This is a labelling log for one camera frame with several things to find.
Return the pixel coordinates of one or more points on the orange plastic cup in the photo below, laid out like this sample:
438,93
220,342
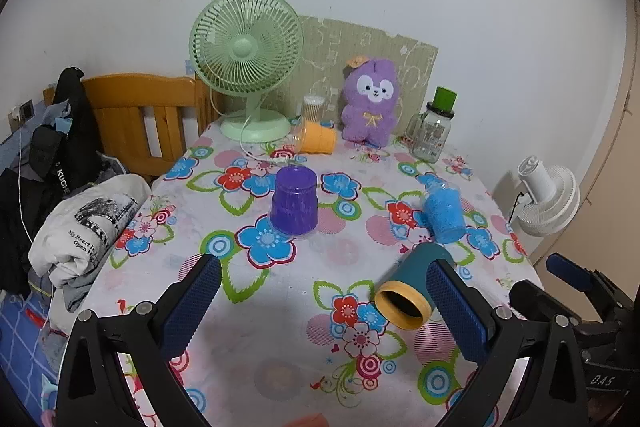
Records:
320,138

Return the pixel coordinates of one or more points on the glass jar with green lid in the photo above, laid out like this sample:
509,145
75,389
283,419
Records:
432,137

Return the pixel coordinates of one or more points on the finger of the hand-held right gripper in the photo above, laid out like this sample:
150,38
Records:
567,269
530,299

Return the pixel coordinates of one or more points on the wooden chair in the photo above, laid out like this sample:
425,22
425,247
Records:
130,102

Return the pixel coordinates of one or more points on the white fan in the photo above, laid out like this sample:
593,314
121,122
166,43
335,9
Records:
550,202

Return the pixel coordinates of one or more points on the purple plastic cup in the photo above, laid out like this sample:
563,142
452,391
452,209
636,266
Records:
294,202

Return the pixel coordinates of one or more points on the orange round object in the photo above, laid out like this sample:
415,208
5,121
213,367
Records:
311,421

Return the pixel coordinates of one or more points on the white printed shirt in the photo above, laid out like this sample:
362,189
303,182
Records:
90,217

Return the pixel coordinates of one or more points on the wooden door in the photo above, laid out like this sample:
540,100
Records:
615,157

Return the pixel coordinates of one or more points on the blue denim garment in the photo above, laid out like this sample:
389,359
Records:
57,119

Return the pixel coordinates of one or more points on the green desk fan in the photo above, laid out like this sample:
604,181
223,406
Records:
245,47

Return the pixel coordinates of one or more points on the black clothes pile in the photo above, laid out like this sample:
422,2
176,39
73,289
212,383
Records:
65,147

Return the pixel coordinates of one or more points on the purple plush toy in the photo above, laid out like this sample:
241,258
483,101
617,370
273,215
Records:
370,107

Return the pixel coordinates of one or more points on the grey folded garment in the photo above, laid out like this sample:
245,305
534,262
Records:
75,298

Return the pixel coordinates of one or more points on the blue checked bedsheet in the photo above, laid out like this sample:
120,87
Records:
20,342

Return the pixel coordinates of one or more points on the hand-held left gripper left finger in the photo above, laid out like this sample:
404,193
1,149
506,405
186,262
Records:
194,304

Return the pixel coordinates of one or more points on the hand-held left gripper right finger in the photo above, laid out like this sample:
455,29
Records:
456,307

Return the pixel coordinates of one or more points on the patterned cardboard sheet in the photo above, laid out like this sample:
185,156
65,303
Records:
330,47

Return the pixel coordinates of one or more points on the floral tablecloth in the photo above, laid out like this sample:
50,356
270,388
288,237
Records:
300,267

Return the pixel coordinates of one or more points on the blue plastic cup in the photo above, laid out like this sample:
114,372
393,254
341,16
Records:
445,217

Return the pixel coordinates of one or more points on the teal cup with yellow rim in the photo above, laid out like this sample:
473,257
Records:
410,272

